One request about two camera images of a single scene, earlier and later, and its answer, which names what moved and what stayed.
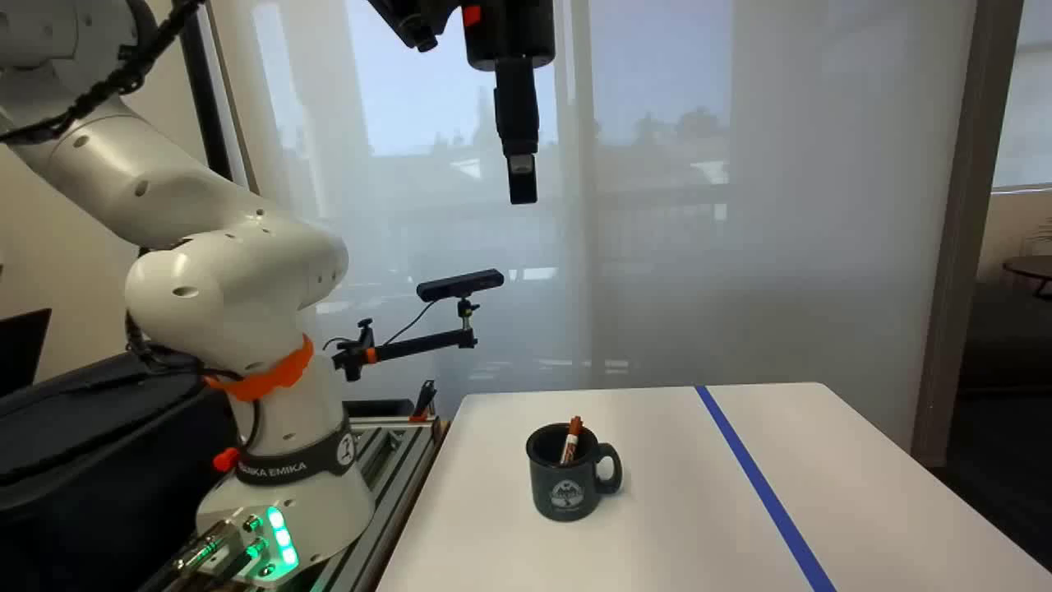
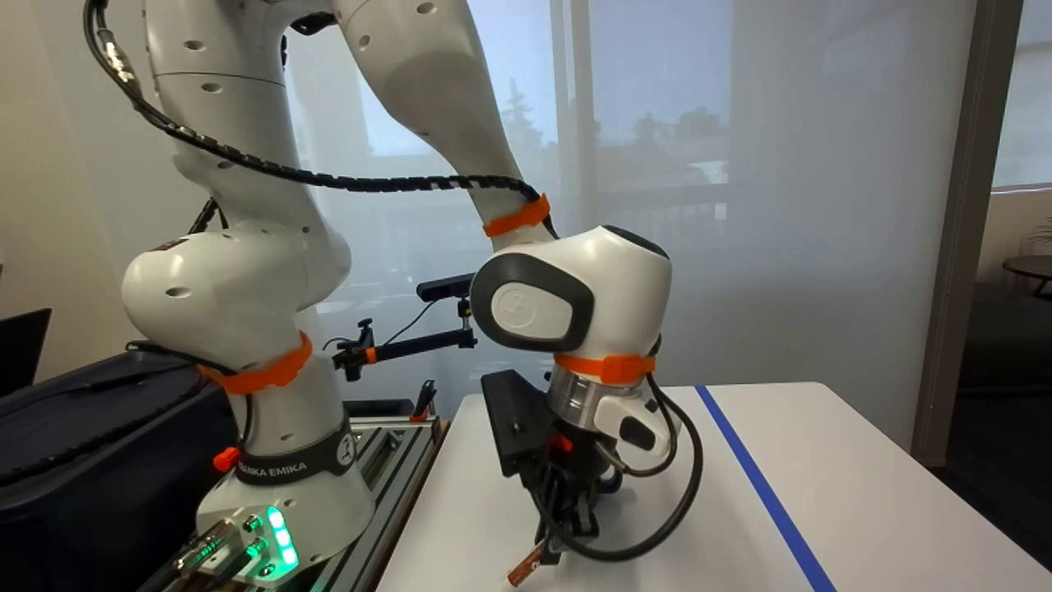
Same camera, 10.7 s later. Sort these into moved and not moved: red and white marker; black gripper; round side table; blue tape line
Moved: red and white marker; black gripper
Not moved: blue tape line; round side table
